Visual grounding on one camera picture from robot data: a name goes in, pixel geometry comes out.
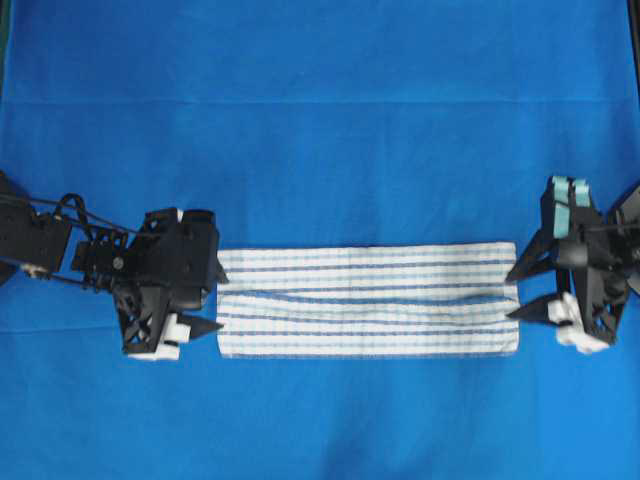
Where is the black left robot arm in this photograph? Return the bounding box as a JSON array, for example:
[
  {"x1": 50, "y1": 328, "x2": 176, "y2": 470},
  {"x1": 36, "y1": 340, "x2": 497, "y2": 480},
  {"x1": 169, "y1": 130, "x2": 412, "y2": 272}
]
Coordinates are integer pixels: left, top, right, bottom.
[{"x1": 506, "y1": 176, "x2": 639, "y2": 354}]

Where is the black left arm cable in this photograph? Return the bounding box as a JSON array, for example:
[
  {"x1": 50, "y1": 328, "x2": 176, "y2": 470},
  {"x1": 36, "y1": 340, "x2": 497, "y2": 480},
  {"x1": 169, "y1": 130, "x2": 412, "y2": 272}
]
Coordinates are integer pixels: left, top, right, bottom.
[{"x1": 24, "y1": 193, "x2": 151, "y2": 236}]

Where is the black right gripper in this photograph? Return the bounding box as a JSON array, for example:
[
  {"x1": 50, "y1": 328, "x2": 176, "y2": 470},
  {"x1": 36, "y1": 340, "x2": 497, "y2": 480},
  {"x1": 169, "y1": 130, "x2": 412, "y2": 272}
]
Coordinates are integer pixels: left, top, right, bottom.
[{"x1": 71, "y1": 208, "x2": 229, "y2": 361}]

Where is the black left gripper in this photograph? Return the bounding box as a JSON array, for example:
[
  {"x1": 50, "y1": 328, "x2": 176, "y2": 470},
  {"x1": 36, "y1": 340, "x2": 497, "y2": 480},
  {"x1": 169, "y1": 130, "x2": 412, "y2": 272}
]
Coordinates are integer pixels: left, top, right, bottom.
[{"x1": 505, "y1": 176, "x2": 631, "y2": 354}]

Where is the blue table cloth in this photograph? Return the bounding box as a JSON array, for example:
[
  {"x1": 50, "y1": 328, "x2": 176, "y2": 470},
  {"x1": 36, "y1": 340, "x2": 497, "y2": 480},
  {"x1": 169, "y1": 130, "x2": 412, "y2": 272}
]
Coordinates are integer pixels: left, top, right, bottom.
[{"x1": 1, "y1": 1, "x2": 639, "y2": 479}]

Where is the blue white striped towel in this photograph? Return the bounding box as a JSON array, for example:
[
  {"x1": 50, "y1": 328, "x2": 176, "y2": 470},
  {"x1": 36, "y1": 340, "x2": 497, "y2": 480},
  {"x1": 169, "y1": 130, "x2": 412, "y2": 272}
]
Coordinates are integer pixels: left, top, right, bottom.
[{"x1": 217, "y1": 242, "x2": 519, "y2": 358}]

